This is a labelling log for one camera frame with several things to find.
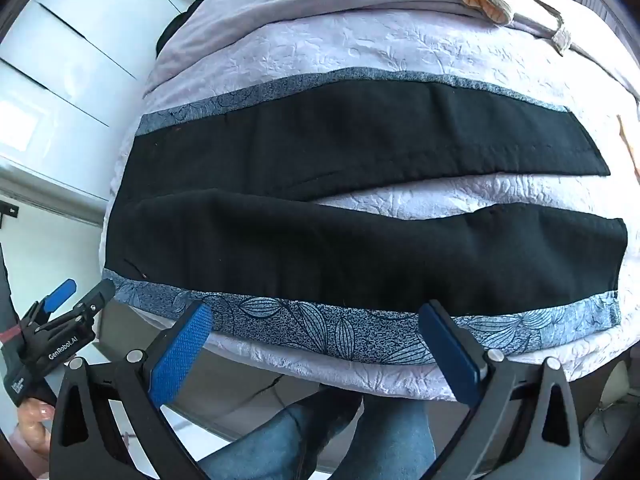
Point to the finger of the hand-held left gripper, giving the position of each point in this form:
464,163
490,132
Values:
61,292
92,301

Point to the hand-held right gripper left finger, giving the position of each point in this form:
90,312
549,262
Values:
181,355

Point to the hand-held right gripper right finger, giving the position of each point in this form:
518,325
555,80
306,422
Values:
450,355

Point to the black pants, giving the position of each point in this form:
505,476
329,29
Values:
300,160

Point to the person's left hand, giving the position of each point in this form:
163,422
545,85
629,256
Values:
35,422

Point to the person's right leg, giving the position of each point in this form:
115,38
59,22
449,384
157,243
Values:
395,440

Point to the person's legs in jeans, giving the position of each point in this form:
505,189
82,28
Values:
280,440

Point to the pale grey object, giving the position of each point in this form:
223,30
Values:
612,410

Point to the white wardrobe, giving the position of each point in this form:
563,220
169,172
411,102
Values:
60,85

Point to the lilac quilted bedspread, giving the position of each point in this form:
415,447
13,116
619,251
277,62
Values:
400,55

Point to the beige slipper orange lining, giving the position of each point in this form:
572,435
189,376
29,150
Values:
482,2

